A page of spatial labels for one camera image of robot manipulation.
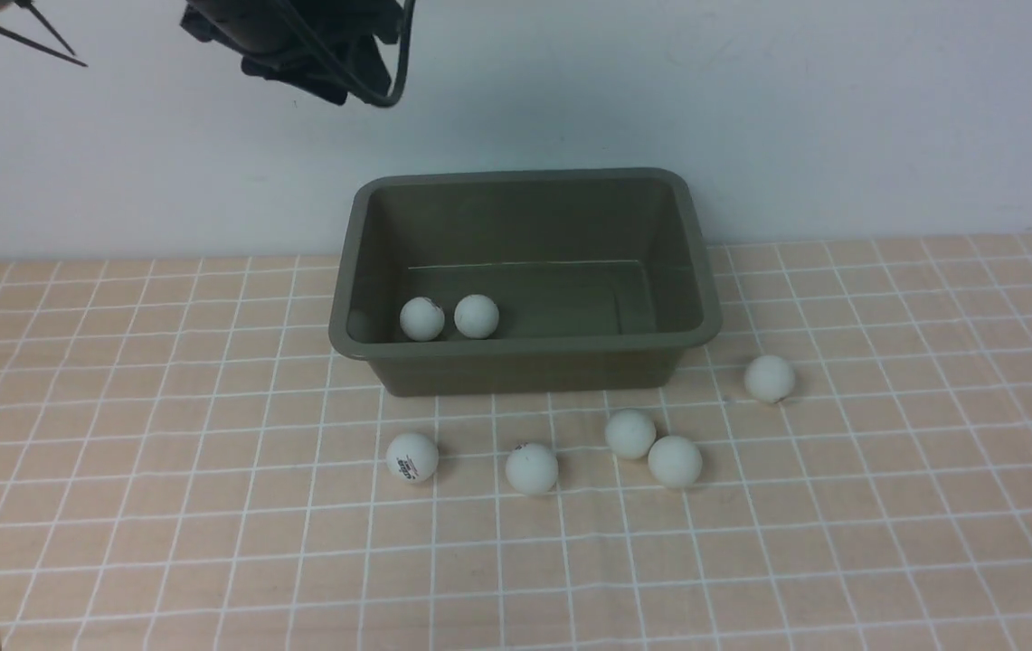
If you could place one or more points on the white ping-pong ball red logo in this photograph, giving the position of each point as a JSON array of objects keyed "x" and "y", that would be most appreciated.
[{"x": 412, "y": 457}]

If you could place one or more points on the beige checkered tablecloth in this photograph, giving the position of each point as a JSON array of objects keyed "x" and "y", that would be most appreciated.
[{"x": 186, "y": 465}]

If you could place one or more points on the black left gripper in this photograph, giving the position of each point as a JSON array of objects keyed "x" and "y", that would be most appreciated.
[{"x": 333, "y": 50}]

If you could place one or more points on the olive green plastic bin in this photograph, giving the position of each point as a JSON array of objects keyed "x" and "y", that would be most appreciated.
[{"x": 601, "y": 277}]

